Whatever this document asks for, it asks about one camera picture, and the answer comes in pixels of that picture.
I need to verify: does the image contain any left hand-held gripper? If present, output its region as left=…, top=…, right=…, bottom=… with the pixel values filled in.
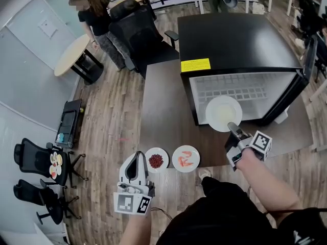
left=113, top=151, right=156, bottom=216

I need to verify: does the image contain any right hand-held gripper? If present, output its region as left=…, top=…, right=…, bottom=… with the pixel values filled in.
left=224, top=121, right=273, bottom=172

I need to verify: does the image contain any white plate of yellow food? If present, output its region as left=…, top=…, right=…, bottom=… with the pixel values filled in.
left=205, top=95, right=243, bottom=133

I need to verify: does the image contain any white plate of red beans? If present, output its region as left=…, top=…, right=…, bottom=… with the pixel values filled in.
left=144, top=146, right=170, bottom=174

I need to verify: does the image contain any white plate of shrimp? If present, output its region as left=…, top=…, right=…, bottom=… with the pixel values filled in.
left=171, top=144, right=201, bottom=174

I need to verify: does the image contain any black mini fridge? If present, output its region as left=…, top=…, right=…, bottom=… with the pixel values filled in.
left=177, top=12, right=319, bottom=127

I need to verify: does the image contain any person's right forearm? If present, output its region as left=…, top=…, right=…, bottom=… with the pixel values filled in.
left=234, top=149, right=304, bottom=215

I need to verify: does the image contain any person's left forearm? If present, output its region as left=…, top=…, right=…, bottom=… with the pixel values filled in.
left=126, top=210, right=154, bottom=245

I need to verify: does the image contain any group of small food plates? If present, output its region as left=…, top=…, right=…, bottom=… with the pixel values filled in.
left=49, top=151, right=63, bottom=181

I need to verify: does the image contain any person's white shoe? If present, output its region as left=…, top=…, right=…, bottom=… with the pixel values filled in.
left=198, top=168, right=213, bottom=181

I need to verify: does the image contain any black folding cart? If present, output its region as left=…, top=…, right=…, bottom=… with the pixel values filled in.
left=54, top=99, right=83, bottom=149

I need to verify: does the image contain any person's black clothing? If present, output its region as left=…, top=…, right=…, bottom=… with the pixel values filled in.
left=155, top=176, right=327, bottom=245

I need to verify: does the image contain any black mesh office chair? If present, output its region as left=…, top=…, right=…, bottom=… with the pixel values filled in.
left=13, top=179, right=83, bottom=226
left=13, top=137, right=89, bottom=189

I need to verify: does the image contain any large black office chair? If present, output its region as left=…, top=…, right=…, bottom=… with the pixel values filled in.
left=108, top=0, right=180, bottom=74

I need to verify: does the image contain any black cable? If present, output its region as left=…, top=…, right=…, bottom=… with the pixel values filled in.
left=150, top=206, right=175, bottom=222

